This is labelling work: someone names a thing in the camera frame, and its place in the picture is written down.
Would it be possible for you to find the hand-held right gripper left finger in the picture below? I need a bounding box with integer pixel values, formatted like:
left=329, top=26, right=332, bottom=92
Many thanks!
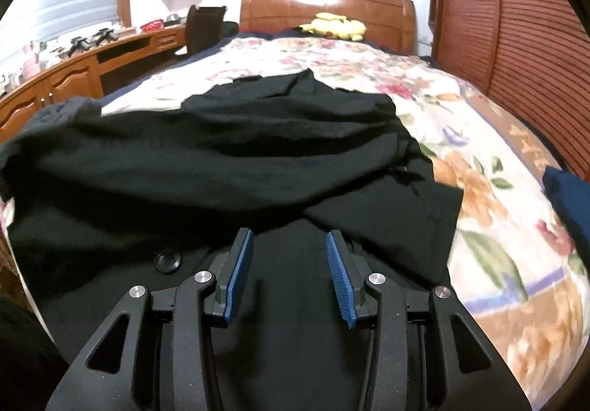
left=46, top=227, right=254, bottom=411

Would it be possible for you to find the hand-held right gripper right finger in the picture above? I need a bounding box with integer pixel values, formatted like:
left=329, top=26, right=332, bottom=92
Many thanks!
left=325, top=230, right=531, bottom=411

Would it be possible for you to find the black buttoned coat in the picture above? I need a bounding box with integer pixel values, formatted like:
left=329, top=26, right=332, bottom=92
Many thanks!
left=0, top=69, right=464, bottom=411

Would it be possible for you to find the bed with floral bedspread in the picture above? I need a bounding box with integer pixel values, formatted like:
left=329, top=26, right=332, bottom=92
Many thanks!
left=0, top=35, right=590, bottom=398

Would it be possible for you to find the dark grey padded jacket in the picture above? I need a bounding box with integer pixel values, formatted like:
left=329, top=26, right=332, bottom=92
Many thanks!
left=14, top=97, right=103, bottom=140

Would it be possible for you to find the dark blue cloth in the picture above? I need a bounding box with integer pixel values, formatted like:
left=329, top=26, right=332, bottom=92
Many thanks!
left=541, top=166, right=590, bottom=250

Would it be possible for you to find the dark brown chair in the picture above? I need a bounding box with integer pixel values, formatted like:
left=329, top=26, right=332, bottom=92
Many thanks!
left=175, top=4, right=238, bottom=57

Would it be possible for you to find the yellow plush toy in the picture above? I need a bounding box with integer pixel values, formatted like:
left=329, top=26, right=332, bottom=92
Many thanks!
left=297, top=12, right=367, bottom=41

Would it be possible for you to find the wooden desk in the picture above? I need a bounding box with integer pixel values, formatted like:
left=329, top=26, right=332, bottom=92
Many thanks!
left=0, top=24, right=190, bottom=130

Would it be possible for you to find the wooden bed headboard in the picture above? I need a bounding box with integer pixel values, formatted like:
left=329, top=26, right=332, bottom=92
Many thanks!
left=240, top=0, right=418, bottom=55

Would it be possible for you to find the wooden slatted wardrobe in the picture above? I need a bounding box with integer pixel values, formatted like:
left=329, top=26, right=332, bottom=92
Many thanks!
left=428, top=0, right=590, bottom=181

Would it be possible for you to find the grey window blind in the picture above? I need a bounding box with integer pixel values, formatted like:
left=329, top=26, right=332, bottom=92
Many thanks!
left=0, top=0, right=123, bottom=75

